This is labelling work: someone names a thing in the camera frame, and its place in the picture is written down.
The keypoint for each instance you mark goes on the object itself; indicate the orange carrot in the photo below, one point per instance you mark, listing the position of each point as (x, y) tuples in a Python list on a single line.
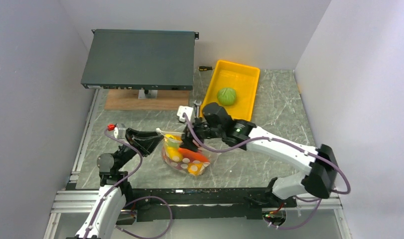
[(193, 156)]

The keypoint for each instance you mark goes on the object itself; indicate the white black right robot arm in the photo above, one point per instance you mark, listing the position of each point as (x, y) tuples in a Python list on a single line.
[(316, 167)]

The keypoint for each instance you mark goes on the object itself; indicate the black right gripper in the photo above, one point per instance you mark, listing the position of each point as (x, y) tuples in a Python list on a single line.
[(187, 142)]

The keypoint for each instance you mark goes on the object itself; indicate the metal server stand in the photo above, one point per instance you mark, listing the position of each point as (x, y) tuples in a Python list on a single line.
[(147, 94)]

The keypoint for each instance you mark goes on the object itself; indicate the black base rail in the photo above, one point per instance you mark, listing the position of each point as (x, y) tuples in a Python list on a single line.
[(205, 203)]

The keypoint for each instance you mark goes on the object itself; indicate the green cabbage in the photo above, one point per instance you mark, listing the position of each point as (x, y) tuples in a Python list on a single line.
[(227, 96)]

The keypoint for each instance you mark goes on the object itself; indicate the wooden board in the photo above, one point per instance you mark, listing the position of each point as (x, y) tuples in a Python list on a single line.
[(127, 100)]

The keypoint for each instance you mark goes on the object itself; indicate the yellow bell pepper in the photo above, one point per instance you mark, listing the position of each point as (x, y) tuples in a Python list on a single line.
[(196, 169)]

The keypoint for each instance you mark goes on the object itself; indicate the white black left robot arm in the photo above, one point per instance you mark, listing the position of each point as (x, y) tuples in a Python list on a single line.
[(115, 169)]

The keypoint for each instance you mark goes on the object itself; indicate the clear spotted zip top bag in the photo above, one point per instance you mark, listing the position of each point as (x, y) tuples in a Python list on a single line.
[(184, 160)]

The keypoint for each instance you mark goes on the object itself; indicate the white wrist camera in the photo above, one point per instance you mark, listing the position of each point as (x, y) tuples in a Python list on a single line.
[(184, 112), (118, 130)]

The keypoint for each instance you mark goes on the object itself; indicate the dark green rack server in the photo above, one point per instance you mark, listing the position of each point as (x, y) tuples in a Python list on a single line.
[(140, 60)]

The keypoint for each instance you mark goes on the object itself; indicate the aluminium frame rail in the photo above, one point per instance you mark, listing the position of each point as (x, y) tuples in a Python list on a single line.
[(81, 201)]

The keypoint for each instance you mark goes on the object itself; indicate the silver wrench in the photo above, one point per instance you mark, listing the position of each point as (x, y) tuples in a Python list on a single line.
[(197, 105)]

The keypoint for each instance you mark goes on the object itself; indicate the yellow plastic tray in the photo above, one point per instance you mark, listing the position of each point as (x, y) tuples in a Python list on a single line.
[(243, 79)]

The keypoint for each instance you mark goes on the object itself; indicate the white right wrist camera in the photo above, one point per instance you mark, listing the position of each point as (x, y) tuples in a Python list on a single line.
[(184, 112)]

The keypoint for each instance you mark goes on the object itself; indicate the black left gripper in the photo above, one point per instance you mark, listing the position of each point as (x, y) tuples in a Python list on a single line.
[(144, 142)]

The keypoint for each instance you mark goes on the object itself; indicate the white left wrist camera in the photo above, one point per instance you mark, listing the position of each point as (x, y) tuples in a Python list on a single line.
[(118, 130)]

